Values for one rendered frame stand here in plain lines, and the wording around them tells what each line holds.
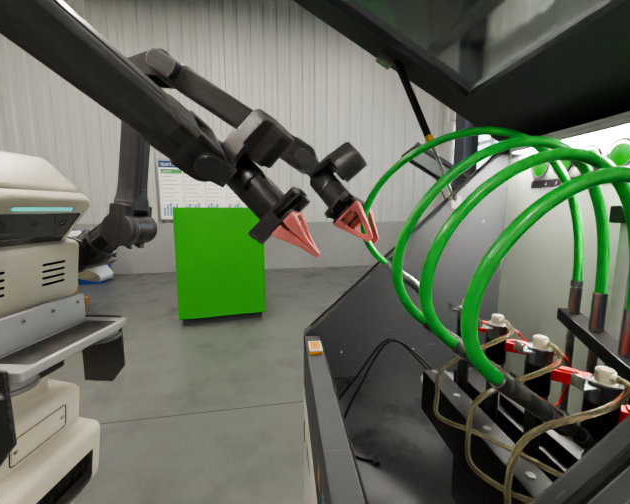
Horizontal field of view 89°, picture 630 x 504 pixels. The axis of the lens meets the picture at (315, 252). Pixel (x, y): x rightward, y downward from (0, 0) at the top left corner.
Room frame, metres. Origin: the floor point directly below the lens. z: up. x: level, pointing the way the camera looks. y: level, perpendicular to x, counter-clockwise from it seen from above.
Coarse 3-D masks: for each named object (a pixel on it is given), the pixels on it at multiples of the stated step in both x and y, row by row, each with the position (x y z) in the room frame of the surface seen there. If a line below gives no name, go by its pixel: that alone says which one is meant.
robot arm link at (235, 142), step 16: (256, 112) 0.49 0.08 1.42; (240, 128) 0.49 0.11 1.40; (256, 128) 0.47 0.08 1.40; (272, 128) 0.48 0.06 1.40; (224, 144) 0.50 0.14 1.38; (240, 144) 0.48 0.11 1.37; (256, 144) 0.49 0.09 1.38; (272, 144) 0.49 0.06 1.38; (288, 144) 0.50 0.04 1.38; (208, 160) 0.44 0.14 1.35; (256, 160) 0.49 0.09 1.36; (272, 160) 0.50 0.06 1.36; (208, 176) 0.46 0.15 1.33; (224, 176) 0.47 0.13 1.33
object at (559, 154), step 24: (504, 168) 0.37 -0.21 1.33; (528, 168) 0.37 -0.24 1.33; (600, 168) 0.38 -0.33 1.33; (480, 192) 0.36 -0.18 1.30; (624, 192) 0.38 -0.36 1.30; (456, 216) 0.36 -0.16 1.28; (432, 264) 0.35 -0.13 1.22; (432, 312) 0.35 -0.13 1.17; (624, 312) 0.39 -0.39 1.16; (624, 336) 0.38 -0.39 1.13
